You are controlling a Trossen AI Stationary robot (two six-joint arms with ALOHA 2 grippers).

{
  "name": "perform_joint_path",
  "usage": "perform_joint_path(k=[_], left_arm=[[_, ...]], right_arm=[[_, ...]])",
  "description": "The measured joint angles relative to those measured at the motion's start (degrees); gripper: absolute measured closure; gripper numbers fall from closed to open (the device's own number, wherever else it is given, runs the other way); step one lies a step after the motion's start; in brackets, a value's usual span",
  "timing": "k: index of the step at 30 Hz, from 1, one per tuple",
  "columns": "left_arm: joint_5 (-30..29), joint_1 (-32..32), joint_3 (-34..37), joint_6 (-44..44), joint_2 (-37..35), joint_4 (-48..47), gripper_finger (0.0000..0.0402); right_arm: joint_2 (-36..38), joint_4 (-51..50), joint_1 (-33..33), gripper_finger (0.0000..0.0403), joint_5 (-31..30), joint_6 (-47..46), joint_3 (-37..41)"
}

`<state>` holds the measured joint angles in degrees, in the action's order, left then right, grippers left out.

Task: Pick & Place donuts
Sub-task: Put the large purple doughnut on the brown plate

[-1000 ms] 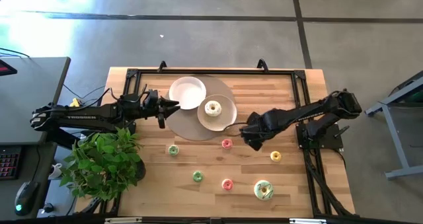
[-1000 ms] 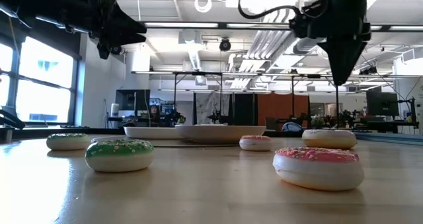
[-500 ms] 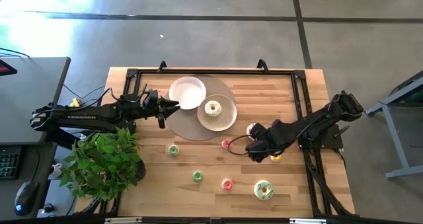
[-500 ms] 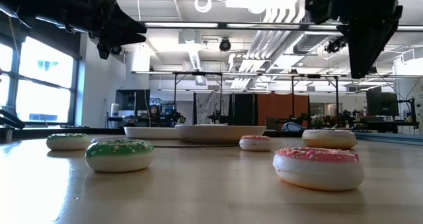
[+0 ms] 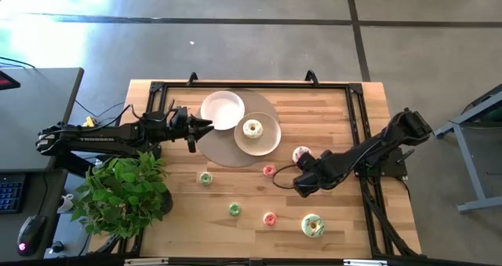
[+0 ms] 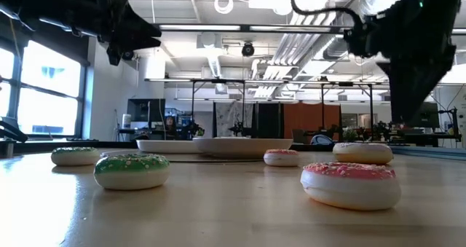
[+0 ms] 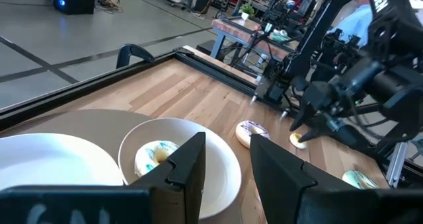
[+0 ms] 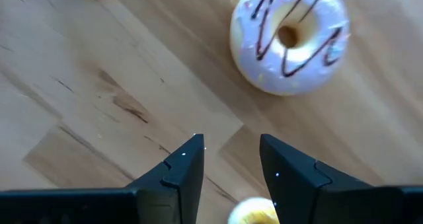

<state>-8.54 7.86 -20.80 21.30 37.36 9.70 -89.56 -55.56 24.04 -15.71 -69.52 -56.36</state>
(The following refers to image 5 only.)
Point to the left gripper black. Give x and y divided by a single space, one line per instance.
181 124

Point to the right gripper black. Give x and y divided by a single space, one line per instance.
313 177

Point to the large white green donut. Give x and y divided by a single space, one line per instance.
306 227

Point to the black keyboard blue backlight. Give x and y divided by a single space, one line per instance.
11 193

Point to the silver metal bracket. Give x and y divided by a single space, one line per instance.
145 262
364 263

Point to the green leafy potted plant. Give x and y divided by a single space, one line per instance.
121 191

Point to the black aluminium table frame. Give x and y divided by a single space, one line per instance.
353 101

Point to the black device red light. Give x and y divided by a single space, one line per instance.
7 81

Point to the white cup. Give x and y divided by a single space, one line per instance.
66 204

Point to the pink white striped donut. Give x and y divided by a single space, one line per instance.
300 151

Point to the white sprinkled donut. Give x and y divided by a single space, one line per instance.
248 129

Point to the beige round plate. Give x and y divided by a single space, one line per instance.
263 144

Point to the yellow connector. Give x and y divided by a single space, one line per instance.
89 121

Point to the black computer mouse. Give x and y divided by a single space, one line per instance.
30 234

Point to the white round plate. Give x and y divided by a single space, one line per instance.
222 110

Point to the grey round placemat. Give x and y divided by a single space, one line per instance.
219 150

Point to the small green donut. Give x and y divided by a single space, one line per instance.
202 178
231 209

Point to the grey desk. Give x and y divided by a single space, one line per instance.
35 113

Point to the grey metal cart frame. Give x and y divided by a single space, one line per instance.
470 156

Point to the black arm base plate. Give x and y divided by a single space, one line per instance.
396 168

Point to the black plant pot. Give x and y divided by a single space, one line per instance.
168 203

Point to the small pink donut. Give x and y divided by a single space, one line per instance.
266 171
266 219

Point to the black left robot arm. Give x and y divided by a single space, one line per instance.
98 138

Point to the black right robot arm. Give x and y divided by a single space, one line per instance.
376 144

